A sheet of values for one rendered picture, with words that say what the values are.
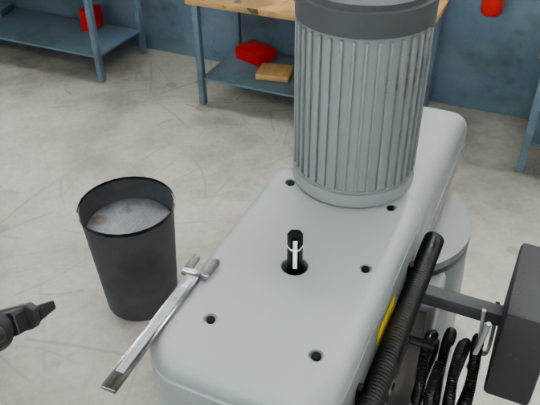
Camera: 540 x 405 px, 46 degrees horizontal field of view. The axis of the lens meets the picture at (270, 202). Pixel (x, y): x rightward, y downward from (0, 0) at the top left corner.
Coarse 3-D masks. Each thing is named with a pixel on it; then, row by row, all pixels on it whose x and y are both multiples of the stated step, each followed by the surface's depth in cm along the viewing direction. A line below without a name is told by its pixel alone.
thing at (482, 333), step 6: (480, 324) 117; (486, 324) 112; (480, 330) 118; (486, 330) 112; (492, 330) 125; (480, 336) 119; (486, 336) 126; (492, 336) 125; (480, 342) 116; (492, 342) 126; (480, 348) 117; (486, 348) 126; (474, 354) 119; (486, 354) 126
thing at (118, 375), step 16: (192, 256) 90; (192, 272) 88; (208, 272) 88; (176, 288) 85; (192, 288) 86; (176, 304) 83; (160, 320) 81; (144, 336) 79; (128, 352) 77; (144, 352) 77; (128, 368) 75; (112, 384) 73
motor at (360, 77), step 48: (336, 0) 83; (384, 0) 83; (432, 0) 85; (336, 48) 86; (384, 48) 84; (336, 96) 90; (384, 96) 89; (336, 144) 94; (384, 144) 94; (336, 192) 99; (384, 192) 99
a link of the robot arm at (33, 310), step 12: (0, 312) 131; (12, 312) 133; (24, 312) 136; (36, 312) 137; (0, 324) 128; (12, 324) 133; (24, 324) 135; (36, 324) 137; (12, 336) 131; (0, 348) 128
